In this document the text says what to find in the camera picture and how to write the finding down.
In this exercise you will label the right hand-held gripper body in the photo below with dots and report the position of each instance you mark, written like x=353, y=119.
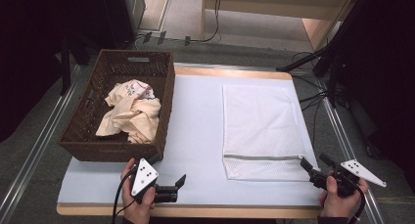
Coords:
x=359, y=170

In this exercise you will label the black upright post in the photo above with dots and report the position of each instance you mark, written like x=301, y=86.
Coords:
x=65, y=67

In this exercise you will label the person's left hand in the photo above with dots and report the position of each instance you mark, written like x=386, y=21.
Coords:
x=137, y=212

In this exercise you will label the person's right hand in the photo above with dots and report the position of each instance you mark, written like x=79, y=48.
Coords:
x=339, y=206

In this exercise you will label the light wooden shelf unit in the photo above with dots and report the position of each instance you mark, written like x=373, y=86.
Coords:
x=274, y=5

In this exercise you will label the cream embroidered cloth garment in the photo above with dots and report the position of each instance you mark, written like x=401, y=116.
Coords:
x=137, y=114

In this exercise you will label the grey cabinet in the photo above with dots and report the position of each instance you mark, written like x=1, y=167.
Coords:
x=134, y=7

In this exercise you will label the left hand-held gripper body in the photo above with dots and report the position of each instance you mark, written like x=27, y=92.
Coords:
x=144, y=176

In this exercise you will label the white mesh laundry bag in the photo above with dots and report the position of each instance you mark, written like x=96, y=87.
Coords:
x=261, y=126

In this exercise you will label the black metal stand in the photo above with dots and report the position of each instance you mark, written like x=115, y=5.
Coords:
x=326, y=51

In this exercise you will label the brown wicker basket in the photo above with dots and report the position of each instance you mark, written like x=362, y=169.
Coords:
x=98, y=142

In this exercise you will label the metal floor rail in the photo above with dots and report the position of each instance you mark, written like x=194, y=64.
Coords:
x=349, y=149
x=36, y=145

